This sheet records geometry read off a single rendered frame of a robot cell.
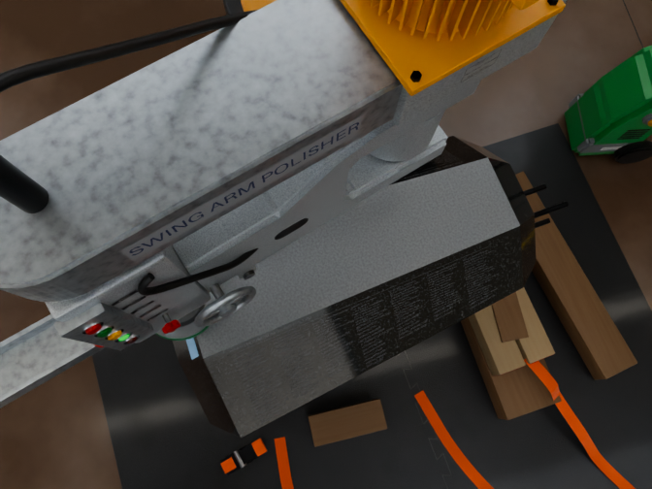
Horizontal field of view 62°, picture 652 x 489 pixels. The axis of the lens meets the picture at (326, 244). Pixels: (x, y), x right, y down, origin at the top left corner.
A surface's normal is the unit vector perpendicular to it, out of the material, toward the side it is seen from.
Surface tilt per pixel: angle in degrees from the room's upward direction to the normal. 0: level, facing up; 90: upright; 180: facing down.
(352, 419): 0
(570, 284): 0
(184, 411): 0
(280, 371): 45
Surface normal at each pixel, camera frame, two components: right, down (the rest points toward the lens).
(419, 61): 0.02, -0.26
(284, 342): 0.29, 0.44
